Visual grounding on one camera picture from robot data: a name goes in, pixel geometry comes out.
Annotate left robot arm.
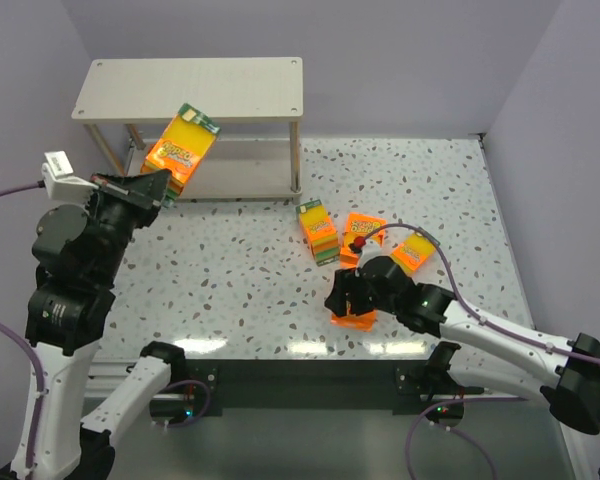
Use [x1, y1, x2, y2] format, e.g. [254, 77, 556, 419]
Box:
[0, 170, 186, 479]

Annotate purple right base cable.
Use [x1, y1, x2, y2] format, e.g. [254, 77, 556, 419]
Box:
[403, 394, 526, 480]

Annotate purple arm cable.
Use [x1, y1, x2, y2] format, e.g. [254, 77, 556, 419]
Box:
[362, 222, 600, 374]
[0, 182, 49, 471]

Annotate white two-tier shelf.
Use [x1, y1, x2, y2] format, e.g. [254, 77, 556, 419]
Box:
[72, 57, 304, 201]

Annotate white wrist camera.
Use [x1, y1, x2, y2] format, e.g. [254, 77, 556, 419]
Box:
[348, 235, 383, 268]
[41, 151, 96, 204]

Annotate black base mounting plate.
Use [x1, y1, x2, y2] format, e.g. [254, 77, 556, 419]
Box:
[168, 359, 478, 416]

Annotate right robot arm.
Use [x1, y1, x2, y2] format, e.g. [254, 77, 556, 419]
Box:
[324, 256, 600, 435]

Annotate multicolour sponge pack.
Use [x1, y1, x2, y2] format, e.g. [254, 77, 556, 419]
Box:
[295, 200, 340, 266]
[390, 232, 439, 276]
[144, 103, 220, 201]

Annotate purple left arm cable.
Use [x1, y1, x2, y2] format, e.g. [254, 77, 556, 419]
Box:
[0, 182, 49, 471]

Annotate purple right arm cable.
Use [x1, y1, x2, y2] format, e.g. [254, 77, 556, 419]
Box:
[362, 222, 600, 374]

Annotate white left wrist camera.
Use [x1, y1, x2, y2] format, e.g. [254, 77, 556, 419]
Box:
[41, 151, 96, 204]

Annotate orange round sponge box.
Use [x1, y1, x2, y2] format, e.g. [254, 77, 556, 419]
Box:
[340, 212, 387, 268]
[140, 160, 164, 174]
[330, 311, 377, 332]

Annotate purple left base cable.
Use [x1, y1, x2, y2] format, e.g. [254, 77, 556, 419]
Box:
[154, 379, 212, 429]

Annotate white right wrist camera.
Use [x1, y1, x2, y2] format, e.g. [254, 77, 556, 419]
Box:
[348, 235, 383, 268]

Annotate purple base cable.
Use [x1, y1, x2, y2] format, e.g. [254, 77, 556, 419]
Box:
[154, 379, 212, 429]
[403, 394, 526, 480]

